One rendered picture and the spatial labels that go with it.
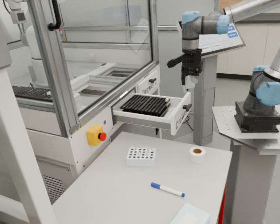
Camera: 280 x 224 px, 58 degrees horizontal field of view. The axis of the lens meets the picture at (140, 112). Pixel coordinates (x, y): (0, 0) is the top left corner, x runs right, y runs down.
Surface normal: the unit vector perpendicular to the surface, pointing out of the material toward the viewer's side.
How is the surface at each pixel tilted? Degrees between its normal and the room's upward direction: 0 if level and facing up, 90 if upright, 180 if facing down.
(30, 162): 90
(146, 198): 0
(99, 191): 0
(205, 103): 90
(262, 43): 90
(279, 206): 0
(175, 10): 90
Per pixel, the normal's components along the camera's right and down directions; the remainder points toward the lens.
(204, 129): 0.46, 0.37
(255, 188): -0.11, 0.46
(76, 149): 0.90, 0.13
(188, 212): -0.08, -0.89
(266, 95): -0.29, 0.56
